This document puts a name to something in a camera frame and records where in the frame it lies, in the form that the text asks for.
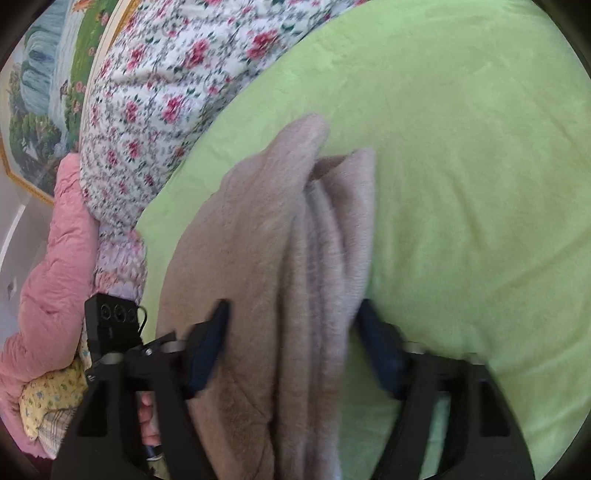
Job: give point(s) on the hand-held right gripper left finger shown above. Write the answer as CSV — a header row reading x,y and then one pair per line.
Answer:
x,y
207,355

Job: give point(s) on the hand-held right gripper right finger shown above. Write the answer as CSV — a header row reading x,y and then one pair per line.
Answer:
x,y
381,346

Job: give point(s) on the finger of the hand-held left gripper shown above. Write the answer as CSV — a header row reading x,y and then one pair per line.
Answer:
x,y
150,350

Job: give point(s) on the beige knitted sweater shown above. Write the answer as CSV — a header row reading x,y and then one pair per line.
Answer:
x,y
258,277

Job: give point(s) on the person's left hand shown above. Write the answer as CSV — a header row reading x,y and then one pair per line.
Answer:
x,y
147,415

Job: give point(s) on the pastel floral cloth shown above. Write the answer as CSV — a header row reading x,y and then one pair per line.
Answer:
x,y
121,263

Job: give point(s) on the pink quilted blanket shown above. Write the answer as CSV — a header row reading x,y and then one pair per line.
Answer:
x,y
51,286

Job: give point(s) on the yellow printed cloth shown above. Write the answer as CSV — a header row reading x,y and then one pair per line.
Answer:
x,y
51,392

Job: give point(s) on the plaid cloth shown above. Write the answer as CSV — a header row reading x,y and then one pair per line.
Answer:
x,y
55,429

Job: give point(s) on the green bed sheet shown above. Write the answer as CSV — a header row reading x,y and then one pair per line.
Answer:
x,y
461,184

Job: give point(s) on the framed landscape painting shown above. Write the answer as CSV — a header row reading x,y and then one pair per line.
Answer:
x,y
51,92

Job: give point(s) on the white rose-print quilt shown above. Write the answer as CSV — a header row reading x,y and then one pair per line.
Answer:
x,y
175,92

